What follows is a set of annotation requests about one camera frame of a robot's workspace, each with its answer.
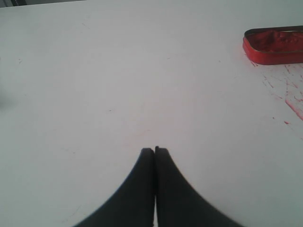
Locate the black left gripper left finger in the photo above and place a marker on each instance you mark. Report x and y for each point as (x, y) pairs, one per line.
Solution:
(132, 205)

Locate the red ink paste tin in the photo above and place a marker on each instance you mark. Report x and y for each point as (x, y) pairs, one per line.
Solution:
(274, 45)

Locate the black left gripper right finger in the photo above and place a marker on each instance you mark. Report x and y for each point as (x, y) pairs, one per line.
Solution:
(178, 203)

